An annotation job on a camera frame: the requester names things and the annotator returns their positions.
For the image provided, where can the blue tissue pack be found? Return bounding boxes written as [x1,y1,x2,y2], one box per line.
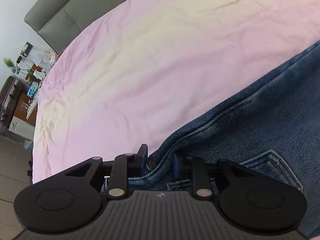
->
[27,81,39,98]

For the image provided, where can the wooden bedside table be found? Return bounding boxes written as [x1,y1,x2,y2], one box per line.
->
[9,79,44,141]

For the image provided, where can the pink floral bed duvet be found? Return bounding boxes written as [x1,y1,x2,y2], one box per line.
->
[33,0,319,182]

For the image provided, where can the dark maroon suitcase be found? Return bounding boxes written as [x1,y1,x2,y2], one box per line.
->
[0,76,27,129]

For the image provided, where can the small green potted plant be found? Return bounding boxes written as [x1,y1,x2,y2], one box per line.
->
[3,58,16,74]

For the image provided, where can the blue denim jeans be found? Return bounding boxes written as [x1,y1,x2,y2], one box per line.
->
[97,43,319,239]

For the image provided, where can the wall power socket panel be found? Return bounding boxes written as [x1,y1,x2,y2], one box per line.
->
[21,42,33,57]

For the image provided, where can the grey upholstered headboard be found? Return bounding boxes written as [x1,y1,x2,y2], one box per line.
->
[24,0,126,53]

